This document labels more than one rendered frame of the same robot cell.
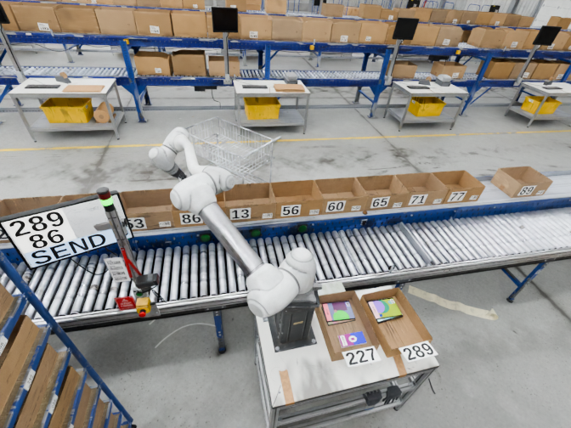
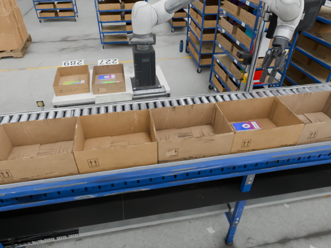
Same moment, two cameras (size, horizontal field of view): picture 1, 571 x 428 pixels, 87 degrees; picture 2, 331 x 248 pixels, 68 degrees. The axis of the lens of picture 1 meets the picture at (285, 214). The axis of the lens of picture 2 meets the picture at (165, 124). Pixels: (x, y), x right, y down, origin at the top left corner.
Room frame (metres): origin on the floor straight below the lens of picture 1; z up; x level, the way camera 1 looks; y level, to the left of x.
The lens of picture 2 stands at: (3.01, 0.27, 1.83)
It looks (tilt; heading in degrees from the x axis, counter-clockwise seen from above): 37 degrees down; 185
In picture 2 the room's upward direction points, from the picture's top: straight up
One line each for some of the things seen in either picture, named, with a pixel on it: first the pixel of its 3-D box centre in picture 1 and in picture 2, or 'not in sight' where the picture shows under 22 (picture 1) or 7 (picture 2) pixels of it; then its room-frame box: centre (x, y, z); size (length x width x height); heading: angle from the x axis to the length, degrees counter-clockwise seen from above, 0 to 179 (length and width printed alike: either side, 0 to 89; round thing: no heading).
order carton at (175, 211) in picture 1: (200, 205); (253, 124); (1.84, 0.68, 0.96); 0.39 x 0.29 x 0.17; 105
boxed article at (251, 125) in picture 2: not in sight; (246, 126); (1.77, 0.66, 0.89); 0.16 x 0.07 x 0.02; 105
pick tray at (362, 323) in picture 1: (343, 323); (109, 78); (1.02, -0.42, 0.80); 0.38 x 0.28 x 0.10; 16
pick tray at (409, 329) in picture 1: (392, 319); (73, 79); (1.07, -0.74, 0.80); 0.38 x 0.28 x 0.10; 18
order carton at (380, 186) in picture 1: (379, 192); not in sight; (2.25, -0.83, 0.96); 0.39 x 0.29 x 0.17; 106
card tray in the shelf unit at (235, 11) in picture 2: not in sight; (242, 6); (-0.14, 0.88, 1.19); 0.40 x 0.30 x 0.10; 15
